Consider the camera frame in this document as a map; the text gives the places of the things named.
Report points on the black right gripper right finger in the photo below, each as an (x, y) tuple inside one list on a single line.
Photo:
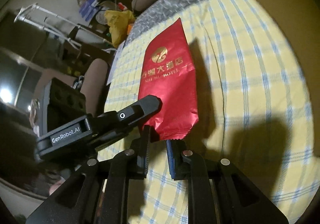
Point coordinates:
[(184, 163)]

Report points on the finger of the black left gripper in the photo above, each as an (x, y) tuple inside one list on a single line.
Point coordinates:
[(115, 123)]

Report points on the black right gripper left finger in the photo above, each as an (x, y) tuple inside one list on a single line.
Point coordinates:
[(133, 163)]

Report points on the red foil tea packet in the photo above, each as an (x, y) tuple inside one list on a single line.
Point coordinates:
[(168, 72)]

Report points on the brown chair seat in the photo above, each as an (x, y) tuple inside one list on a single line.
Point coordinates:
[(94, 86)]

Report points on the white metal rack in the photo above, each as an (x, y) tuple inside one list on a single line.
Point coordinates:
[(57, 25)]

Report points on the yellow plastic bag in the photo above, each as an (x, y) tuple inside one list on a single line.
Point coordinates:
[(118, 22)]

